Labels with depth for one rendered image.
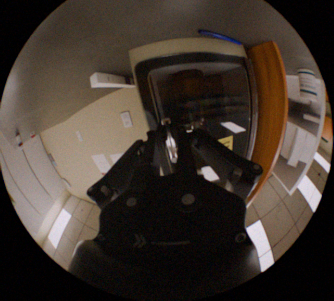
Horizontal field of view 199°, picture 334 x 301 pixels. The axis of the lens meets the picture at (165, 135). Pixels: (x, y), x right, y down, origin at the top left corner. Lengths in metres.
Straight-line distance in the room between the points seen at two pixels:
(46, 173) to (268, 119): 3.19
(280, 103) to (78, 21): 0.43
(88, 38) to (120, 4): 0.08
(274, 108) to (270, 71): 0.11
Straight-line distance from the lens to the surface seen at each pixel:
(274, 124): 0.36
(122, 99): 0.72
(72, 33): 0.19
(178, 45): 0.25
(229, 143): 0.29
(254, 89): 0.32
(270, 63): 0.36
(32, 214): 3.07
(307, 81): 0.69
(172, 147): 0.18
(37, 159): 2.87
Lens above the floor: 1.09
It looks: 21 degrees up
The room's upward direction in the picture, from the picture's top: 166 degrees clockwise
